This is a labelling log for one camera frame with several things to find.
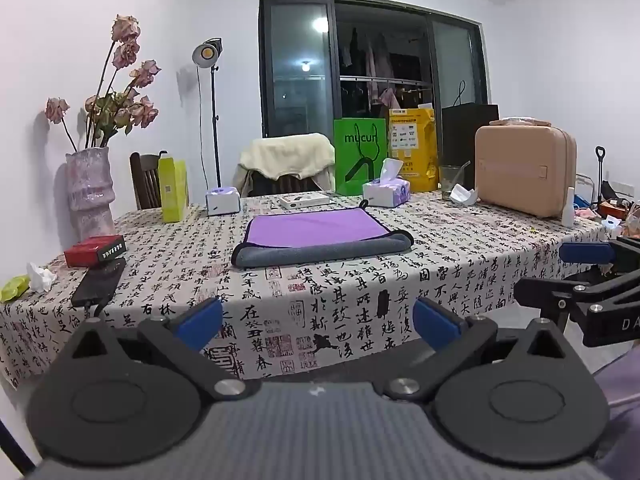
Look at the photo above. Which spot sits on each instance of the yellow-green wrapper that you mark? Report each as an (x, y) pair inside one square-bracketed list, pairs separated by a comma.
[(14, 289)]

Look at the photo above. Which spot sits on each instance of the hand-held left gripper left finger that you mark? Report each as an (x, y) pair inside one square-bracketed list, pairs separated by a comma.
[(199, 324)]

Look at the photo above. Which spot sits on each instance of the pink hard case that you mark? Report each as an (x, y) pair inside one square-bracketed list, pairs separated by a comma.
[(525, 170)]

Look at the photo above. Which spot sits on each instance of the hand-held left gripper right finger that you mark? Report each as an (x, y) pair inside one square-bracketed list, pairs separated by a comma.
[(441, 326)]

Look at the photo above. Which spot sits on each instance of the white crumpled paper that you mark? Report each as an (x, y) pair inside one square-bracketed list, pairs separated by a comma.
[(464, 194)]

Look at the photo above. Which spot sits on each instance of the wooden chair with blanket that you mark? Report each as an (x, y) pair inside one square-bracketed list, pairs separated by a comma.
[(285, 182)]

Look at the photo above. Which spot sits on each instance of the pink textured vase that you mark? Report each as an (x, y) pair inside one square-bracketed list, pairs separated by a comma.
[(90, 195)]

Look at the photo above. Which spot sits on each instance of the yellow plastic bag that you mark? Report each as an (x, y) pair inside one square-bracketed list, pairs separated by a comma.
[(413, 147)]

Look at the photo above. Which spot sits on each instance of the black folding trolley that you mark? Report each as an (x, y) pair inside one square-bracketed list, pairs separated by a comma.
[(598, 175)]

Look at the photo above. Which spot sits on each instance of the studio light on stand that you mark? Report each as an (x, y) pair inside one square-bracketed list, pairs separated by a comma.
[(212, 110)]

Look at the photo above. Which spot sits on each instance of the clear glass cup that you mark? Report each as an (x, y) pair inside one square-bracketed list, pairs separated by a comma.
[(451, 180)]

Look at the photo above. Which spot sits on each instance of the small white bottle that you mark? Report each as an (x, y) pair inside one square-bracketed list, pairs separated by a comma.
[(569, 207)]

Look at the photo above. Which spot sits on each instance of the green paper bag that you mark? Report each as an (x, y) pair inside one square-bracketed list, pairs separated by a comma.
[(361, 156)]

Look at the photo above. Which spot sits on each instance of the black smartphone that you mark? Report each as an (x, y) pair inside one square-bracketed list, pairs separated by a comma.
[(99, 282)]

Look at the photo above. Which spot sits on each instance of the black framed sliding window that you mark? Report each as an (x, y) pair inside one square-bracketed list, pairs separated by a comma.
[(370, 65)]

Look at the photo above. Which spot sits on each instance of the cream blanket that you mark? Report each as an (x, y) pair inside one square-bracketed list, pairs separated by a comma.
[(287, 152)]

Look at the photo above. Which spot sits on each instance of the dark wooden chair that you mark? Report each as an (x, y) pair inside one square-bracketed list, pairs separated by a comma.
[(145, 180)]

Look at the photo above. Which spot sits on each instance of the black paper bag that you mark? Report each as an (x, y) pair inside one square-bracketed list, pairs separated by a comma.
[(467, 140)]

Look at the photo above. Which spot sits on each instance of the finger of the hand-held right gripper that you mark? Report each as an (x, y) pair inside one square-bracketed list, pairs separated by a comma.
[(586, 252), (550, 291)]

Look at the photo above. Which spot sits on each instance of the dried pink roses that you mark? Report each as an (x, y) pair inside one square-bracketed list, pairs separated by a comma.
[(117, 95)]

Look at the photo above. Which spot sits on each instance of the crumpled white tissue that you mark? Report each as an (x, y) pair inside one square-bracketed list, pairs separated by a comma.
[(40, 277)]

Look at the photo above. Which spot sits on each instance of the flat white box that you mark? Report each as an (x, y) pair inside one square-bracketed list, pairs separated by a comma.
[(304, 200)]

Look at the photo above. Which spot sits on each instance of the yellow-green carton box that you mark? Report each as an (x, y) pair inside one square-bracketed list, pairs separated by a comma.
[(173, 189)]

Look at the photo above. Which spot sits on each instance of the white and purple tissue box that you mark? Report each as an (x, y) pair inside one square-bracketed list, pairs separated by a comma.
[(223, 201)]

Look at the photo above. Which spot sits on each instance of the red and black box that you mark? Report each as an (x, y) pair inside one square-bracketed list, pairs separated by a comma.
[(94, 250)]

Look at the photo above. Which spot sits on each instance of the hanging clothes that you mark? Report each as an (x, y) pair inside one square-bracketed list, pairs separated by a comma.
[(377, 67)]

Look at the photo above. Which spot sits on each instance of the purple and grey towel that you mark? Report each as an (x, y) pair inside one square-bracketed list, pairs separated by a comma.
[(320, 236)]

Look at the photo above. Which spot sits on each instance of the purple soft tissue pack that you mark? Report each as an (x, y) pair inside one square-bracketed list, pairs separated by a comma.
[(386, 187)]

